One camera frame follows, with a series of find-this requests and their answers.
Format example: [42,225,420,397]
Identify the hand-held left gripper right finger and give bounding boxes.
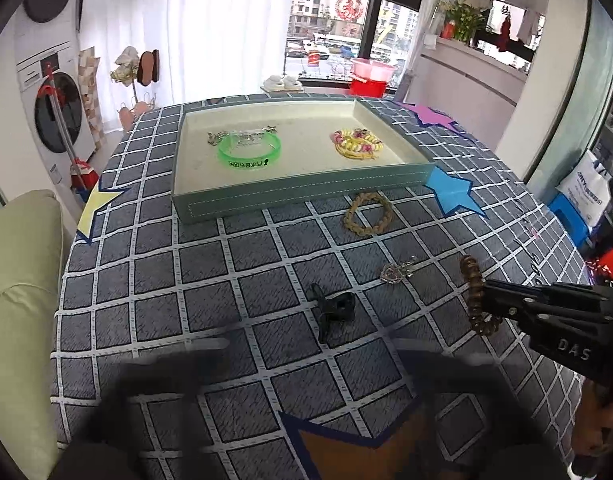
[397,350,555,480]

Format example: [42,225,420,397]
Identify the orange paper star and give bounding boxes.
[278,400,437,480]

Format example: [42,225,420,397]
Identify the silver bar hair clip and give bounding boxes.
[231,125,278,141]

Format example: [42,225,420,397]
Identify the red plastic basin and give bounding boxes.
[349,77,390,97]

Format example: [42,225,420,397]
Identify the purple paper star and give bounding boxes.
[394,101,470,141]

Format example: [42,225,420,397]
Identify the red paper-cut window decoration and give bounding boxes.
[335,0,365,23]

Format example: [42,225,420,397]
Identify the blue stool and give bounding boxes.
[547,192,592,248]

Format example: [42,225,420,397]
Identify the blue paper star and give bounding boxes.
[424,165,489,219]

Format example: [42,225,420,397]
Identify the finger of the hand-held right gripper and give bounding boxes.
[484,279,612,306]
[479,294,613,333]

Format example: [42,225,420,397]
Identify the white printed bag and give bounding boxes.
[557,150,612,228]

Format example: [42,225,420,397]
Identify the black claw hair clip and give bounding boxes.
[309,282,356,345]

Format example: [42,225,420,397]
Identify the brown slippers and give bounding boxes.
[136,49,161,85]

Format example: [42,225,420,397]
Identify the tan braided bracelet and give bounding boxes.
[343,191,391,236]

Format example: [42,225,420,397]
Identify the pink yellow bead bracelet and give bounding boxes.
[331,128,386,157]

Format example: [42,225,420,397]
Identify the yellow hair tie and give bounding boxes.
[337,140,382,162]

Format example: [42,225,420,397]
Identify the pale green sofa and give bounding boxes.
[0,189,74,480]

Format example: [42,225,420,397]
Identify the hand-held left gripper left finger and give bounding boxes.
[51,340,227,480]

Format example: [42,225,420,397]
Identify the white slippers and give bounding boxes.
[261,74,304,93]

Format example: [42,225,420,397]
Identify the red hanging cloth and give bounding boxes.
[495,15,513,53]

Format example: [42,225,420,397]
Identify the pale green rectangular tray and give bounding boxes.
[171,96,436,225]

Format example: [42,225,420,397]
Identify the checkered board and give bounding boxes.
[77,47,107,148]

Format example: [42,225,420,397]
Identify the green translucent bracelet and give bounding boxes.
[216,131,282,170]

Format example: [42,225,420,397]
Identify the white washing machine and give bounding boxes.
[16,40,100,181]

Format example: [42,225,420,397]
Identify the metal shoe rack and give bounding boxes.
[110,46,162,133]

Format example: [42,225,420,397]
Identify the red mop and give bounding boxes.
[39,65,100,206]

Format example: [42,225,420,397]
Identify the silver heart charm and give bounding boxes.
[381,256,418,283]

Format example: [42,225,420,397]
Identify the person's right hand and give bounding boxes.
[569,380,613,480]

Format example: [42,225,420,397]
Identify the flowers in red vase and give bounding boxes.
[439,0,487,43]

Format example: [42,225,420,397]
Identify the brown spiral hair tie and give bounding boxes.
[459,255,502,336]

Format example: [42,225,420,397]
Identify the white sheer curtain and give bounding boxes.
[79,0,300,111]

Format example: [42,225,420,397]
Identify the yellow paper star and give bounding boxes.
[76,186,132,246]

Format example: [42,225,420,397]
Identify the pink plastic basin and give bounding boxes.
[351,57,396,83]

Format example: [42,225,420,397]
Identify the white counter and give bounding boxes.
[397,35,532,111]

